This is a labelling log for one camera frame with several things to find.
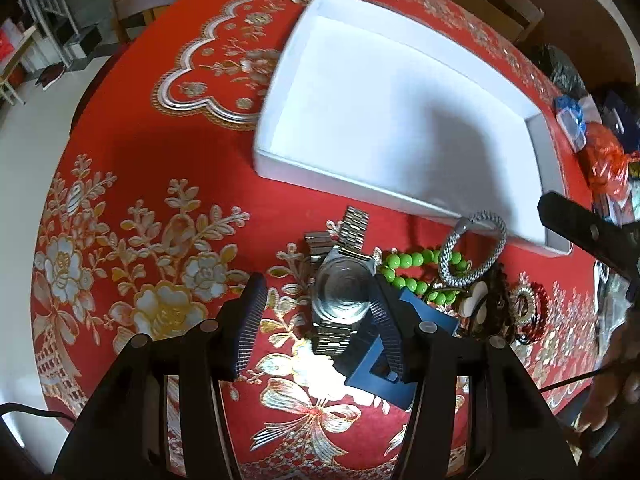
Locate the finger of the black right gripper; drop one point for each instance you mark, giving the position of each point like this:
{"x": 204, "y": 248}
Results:
{"x": 580, "y": 224}

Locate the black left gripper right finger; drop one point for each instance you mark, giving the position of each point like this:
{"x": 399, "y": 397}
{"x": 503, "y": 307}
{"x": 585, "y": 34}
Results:
{"x": 512, "y": 432}

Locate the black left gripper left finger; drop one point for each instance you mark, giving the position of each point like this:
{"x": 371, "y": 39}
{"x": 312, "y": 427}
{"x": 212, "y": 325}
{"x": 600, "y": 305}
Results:
{"x": 122, "y": 432}

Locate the blue plastic hair claw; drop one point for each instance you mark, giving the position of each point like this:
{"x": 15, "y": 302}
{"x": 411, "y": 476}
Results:
{"x": 381, "y": 358}

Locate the black hair tie white flower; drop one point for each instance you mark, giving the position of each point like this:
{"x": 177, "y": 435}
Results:
{"x": 461, "y": 304}

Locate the silver metal wristwatch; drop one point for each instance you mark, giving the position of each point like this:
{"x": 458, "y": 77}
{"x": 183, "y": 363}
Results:
{"x": 339, "y": 287}

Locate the person right hand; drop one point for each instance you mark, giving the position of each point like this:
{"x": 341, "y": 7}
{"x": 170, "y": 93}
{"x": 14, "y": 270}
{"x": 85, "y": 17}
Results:
{"x": 609, "y": 386}

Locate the orange plastic bag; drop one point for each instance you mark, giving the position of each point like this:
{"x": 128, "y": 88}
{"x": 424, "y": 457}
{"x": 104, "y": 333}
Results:
{"x": 607, "y": 163}

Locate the blue white tissue pack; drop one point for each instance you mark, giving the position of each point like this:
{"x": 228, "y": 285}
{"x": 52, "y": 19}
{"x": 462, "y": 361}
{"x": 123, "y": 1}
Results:
{"x": 573, "y": 116}

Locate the black plastic bag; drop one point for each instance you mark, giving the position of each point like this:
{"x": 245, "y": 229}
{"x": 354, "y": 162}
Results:
{"x": 559, "y": 69}

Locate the dark round folded table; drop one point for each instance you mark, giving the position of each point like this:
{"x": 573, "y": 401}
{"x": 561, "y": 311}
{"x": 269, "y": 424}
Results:
{"x": 589, "y": 36}

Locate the white shallow tray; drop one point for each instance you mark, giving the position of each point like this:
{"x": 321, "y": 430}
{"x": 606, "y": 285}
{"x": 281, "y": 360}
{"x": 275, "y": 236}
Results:
{"x": 368, "y": 104}

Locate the metal staircase railing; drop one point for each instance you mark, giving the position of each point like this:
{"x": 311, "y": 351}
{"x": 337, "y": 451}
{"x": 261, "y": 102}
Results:
{"x": 58, "y": 25}

